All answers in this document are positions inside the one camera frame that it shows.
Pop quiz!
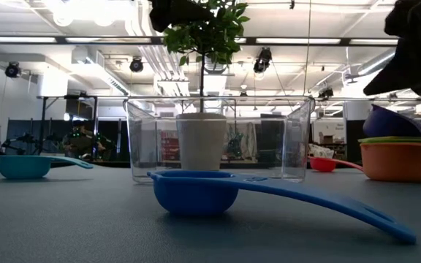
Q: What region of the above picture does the teal measuring cup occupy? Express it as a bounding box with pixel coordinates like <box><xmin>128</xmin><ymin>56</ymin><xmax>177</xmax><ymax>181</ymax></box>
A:
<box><xmin>0</xmin><ymin>155</ymin><xmax>94</xmax><ymax>180</ymax></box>

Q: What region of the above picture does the black overhead frame beam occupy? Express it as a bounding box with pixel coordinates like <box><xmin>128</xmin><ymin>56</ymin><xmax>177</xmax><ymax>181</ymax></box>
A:
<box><xmin>0</xmin><ymin>35</ymin><xmax>421</xmax><ymax>47</ymax></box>

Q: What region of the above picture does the green measuring cup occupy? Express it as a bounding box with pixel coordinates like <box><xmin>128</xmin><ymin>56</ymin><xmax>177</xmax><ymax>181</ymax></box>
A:
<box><xmin>357</xmin><ymin>136</ymin><xmax>421</xmax><ymax>144</ymax></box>

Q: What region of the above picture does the white cloth heap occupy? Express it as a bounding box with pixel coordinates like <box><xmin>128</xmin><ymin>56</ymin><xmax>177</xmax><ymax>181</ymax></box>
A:
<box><xmin>308</xmin><ymin>143</ymin><xmax>335</xmax><ymax>164</ymax></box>

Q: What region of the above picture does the dark robot with green lights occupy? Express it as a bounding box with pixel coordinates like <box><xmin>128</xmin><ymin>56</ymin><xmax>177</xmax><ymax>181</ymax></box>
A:
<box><xmin>62</xmin><ymin>123</ymin><xmax>106</xmax><ymax>161</ymax></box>

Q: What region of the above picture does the orange measuring cup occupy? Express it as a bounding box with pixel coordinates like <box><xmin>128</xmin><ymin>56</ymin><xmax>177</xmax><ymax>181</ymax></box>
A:
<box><xmin>360</xmin><ymin>141</ymin><xmax>421</xmax><ymax>183</ymax></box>

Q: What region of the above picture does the potted plant in white pot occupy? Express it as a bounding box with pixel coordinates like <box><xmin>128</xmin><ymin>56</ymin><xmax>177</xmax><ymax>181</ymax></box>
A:
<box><xmin>162</xmin><ymin>0</ymin><xmax>251</xmax><ymax>172</ymax></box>

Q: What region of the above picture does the tall black stand frame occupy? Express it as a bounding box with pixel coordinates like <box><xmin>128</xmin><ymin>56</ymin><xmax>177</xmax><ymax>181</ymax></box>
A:
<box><xmin>37</xmin><ymin>95</ymin><xmax>99</xmax><ymax>161</ymax></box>

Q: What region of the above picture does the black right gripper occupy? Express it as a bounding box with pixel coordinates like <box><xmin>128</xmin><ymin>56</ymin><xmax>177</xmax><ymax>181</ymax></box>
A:
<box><xmin>363</xmin><ymin>0</ymin><xmax>421</xmax><ymax>96</ymax></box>

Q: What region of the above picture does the red measuring cup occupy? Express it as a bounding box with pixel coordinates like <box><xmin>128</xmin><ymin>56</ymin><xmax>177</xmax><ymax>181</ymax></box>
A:
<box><xmin>308</xmin><ymin>156</ymin><xmax>364</xmax><ymax>173</ymax></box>

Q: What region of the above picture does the blue measuring cup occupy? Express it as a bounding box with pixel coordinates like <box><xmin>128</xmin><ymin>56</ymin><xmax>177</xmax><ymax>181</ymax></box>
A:
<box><xmin>147</xmin><ymin>169</ymin><xmax>418</xmax><ymax>245</ymax></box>

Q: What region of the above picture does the red tool cabinet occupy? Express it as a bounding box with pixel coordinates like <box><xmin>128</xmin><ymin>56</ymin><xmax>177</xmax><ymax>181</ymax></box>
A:
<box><xmin>160</xmin><ymin>130</ymin><xmax>181</xmax><ymax>161</ymax></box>

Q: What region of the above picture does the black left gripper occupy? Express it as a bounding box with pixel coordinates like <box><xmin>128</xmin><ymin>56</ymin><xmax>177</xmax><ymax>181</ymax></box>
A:
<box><xmin>148</xmin><ymin>0</ymin><xmax>215</xmax><ymax>33</ymax></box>

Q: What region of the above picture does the clear plastic basket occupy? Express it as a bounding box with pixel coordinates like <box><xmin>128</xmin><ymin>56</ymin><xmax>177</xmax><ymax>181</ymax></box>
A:
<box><xmin>124</xmin><ymin>96</ymin><xmax>316</xmax><ymax>183</ymax></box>

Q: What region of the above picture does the cardboard box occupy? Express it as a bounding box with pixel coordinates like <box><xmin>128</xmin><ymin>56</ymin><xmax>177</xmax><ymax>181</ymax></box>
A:
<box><xmin>318</xmin><ymin>131</ymin><xmax>338</xmax><ymax>145</ymax></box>

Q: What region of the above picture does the purple measuring cup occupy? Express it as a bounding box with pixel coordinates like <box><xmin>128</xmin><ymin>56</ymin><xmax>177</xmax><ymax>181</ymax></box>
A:
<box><xmin>363</xmin><ymin>104</ymin><xmax>421</xmax><ymax>149</ymax></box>

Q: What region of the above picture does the grey-blue table mat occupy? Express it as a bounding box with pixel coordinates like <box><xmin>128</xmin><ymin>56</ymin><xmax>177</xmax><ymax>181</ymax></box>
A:
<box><xmin>0</xmin><ymin>163</ymin><xmax>421</xmax><ymax>263</ymax></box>

